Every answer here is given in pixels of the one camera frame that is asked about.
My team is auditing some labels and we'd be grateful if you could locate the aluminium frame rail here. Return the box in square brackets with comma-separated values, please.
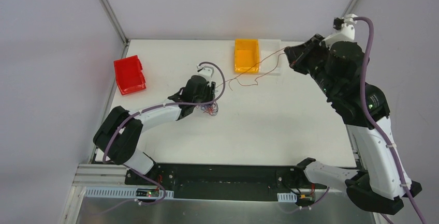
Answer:
[72, 164, 127, 186]

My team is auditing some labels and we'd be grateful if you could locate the white cable duct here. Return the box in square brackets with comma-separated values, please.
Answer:
[277, 192, 297, 203]
[84, 187, 164, 200]

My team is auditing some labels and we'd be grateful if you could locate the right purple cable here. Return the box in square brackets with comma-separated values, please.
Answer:
[277, 16, 428, 224]

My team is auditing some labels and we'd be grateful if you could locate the coloured wire bundle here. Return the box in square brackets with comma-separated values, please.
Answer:
[199, 100, 220, 117]

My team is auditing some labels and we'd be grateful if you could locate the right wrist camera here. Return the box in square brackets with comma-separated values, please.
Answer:
[333, 13, 357, 42]

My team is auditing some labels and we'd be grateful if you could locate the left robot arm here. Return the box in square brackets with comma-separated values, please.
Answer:
[93, 75, 216, 185]

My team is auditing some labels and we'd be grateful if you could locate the white plastic bin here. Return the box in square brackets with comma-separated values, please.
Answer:
[257, 39, 283, 76]

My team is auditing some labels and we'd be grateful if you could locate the orange plastic bin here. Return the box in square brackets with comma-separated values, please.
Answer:
[234, 39, 260, 73]

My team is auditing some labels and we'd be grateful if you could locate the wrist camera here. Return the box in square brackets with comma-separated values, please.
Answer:
[197, 65, 214, 84]
[333, 13, 357, 42]

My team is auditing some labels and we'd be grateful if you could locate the right white cable duct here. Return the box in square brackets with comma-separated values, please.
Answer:
[277, 192, 297, 203]

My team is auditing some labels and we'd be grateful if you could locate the orange wire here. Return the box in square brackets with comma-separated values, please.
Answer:
[215, 47, 287, 92]

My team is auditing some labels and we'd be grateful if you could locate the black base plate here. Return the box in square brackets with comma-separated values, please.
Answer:
[124, 162, 328, 202]

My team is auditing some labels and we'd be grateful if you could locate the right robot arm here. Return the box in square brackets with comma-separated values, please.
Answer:
[284, 35, 422, 215]

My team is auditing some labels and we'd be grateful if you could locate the left white cable duct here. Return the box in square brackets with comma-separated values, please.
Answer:
[84, 187, 164, 200]

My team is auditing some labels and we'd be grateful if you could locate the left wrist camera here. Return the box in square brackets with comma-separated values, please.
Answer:
[197, 65, 214, 84]

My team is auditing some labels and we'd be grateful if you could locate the red plastic bin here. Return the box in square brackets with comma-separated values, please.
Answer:
[113, 55, 147, 95]

